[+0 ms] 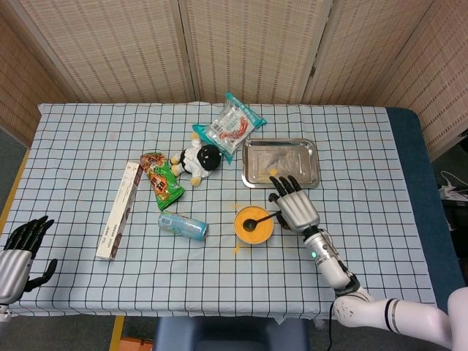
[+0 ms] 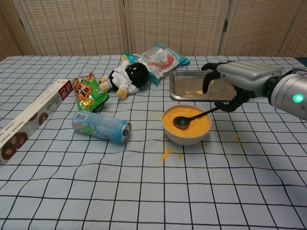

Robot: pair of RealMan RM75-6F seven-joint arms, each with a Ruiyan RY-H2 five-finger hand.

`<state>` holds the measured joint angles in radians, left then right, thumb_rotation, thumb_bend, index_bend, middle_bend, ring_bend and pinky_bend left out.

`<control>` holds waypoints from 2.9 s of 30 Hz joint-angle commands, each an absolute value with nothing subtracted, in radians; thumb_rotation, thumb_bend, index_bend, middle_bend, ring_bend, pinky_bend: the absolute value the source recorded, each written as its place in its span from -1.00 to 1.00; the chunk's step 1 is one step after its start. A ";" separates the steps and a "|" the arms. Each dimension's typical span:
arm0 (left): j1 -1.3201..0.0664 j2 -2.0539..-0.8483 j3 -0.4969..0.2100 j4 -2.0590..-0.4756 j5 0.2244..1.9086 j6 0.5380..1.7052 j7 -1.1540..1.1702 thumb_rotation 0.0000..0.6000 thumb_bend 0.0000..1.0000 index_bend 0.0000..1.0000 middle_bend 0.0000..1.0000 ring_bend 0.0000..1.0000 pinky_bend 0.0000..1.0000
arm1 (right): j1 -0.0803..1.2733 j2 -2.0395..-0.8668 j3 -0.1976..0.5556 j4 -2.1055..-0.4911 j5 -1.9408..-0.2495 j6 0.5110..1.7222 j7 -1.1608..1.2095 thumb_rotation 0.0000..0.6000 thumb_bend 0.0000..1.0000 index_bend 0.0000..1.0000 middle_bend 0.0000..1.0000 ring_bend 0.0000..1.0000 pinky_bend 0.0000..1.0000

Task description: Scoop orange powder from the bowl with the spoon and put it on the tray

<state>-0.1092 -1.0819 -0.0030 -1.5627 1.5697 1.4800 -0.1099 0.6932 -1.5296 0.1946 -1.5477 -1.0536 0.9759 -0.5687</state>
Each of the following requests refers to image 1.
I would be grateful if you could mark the orange box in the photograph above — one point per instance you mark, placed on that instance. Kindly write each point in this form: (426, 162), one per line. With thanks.
(137, 344)

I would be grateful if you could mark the stainless steel tray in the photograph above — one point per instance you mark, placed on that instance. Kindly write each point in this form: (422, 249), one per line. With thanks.
(292, 153)

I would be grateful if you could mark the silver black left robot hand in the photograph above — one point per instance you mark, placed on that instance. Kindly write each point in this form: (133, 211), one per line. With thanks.
(14, 270)

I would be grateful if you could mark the black spoon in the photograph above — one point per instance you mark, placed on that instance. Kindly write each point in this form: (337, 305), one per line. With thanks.
(249, 225)

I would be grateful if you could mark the black bag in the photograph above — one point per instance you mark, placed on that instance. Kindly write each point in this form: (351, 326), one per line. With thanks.
(457, 215)

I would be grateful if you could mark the woven folding screen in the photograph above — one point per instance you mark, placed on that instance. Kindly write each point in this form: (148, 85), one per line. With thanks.
(109, 47)

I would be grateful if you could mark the blue checkered tablecloth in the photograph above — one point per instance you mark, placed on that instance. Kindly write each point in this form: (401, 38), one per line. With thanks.
(91, 139)

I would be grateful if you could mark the dark blue padded table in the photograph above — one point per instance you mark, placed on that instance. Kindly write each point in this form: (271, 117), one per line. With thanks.
(413, 164)

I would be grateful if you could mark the light blue drink can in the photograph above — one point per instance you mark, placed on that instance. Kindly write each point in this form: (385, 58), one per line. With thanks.
(183, 226)

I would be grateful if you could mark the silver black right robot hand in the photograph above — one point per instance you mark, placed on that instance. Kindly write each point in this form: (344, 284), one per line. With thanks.
(298, 208)

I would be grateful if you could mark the plush doll with black head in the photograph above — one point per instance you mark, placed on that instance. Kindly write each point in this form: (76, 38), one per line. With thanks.
(192, 161)

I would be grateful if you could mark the metal screen hinge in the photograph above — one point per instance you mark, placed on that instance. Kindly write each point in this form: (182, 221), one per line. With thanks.
(313, 71)

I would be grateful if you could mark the teal clear snack packet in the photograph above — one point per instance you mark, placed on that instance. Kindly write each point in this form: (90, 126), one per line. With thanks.
(226, 128)

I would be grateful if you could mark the long white cookie box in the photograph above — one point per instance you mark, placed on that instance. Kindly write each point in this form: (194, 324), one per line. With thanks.
(117, 219)

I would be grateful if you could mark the orange powder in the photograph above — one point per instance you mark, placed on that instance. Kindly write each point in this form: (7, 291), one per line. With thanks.
(237, 249)

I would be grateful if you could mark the green orange snack bag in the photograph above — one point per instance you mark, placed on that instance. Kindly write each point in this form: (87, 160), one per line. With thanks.
(162, 186)

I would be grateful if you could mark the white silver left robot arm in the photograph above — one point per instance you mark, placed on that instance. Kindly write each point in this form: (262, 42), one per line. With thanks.
(3, 311)

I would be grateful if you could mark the beige bowl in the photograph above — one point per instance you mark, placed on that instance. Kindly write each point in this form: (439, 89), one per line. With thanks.
(254, 243)

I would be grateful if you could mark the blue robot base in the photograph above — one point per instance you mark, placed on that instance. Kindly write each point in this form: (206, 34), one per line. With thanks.
(230, 334)

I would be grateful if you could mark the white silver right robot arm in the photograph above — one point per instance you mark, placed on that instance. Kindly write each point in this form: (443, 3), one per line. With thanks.
(329, 263)

